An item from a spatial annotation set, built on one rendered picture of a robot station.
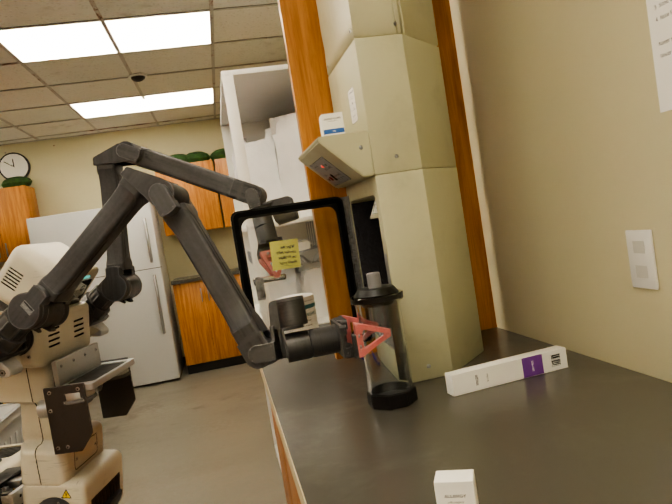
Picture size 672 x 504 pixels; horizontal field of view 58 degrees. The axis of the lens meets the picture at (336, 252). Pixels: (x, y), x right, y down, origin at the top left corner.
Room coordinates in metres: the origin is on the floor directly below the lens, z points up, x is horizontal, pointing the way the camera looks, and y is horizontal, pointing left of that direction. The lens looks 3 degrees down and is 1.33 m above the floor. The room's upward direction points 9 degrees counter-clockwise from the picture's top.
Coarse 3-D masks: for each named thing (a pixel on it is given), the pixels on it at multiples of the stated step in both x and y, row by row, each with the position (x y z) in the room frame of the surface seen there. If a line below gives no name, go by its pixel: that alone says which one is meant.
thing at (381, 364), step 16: (352, 304) 1.20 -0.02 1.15; (368, 304) 1.17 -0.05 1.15; (384, 304) 1.18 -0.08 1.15; (400, 304) 1.21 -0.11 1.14; (368, 320) 1.18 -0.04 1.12; (384, 320) 1.18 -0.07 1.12; (400, 320) 1.20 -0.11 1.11; (368, 336) 1.19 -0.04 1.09; (400, 336) 1.19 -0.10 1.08; (384, 352) 1.18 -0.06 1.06; (400, 352) 1.19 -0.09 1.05; (368, 368) 1.20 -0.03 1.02; (384, 368) 1.18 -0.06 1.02; (400, 368) 1.18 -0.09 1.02; (368, 384) 1.21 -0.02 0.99; (384, 384) 1.18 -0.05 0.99; (400, 384) 1.18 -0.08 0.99
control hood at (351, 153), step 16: (320, 144) 1.32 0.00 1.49; (336, 144) 1.32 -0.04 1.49; (352, 144) 1.33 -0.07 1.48; (368, 144) 1.33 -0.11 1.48; (304, 160) 1.58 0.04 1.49; (336, 160) 1.35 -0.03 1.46; (352, 160) 1.32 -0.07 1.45; (368, 160) 1.33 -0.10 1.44; (320, 176) 1.63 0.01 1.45; (352, 176) 1.39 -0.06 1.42; (368, 176) 1.33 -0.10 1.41
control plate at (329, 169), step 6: (318, 162) 1.49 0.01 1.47; (324, 162) 1.44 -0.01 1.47; (312, 168) 1.60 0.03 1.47; (318, 168) 1.55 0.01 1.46; (324, 168) 1.50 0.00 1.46; (330, 168) 1.46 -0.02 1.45; (336, 168) 1.42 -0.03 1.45; (324, 174) 1.57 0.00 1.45; (342, 174) 1.44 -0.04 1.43; (336, 180) 1.54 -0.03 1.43; (342, 180) 1.49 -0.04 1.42
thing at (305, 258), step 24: (264, 216) 1.57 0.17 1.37; (288, 216) 1.59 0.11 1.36; (312, 216) 1.61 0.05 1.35; (336, 216) 1.63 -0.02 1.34; (264, 240) 1.57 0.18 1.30; (288, 240) 1.59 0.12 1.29; (312, 240) 1.60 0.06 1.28; (336, 240) 1.62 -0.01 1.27; (264, 264) 1.57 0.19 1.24; (288, 264) 1.59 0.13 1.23; (312, 264) 1.60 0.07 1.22; (336, 264) 1.62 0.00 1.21; (288, 288) 1.58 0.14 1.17; (312, 288) 1.60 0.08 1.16; (336, 288) 1.62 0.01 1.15; (264, 312) 1.56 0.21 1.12; (312, 312) 1.60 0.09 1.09; (336, 312) 1.61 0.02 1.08
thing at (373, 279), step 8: (376, 272) 1.21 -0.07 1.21; (368, 280) 1.21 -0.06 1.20; (376, 280) 1.21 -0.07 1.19; (360, 288) 1.24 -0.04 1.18; (368, 288) 1.22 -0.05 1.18; (376, 288) 1.20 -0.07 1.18; (384, 288) 1.19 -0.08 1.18; (392, 288) 1.20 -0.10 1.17; (360, 296) 1.19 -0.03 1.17; (368, 296) 1.18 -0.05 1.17; (376, 296) 1.18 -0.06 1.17
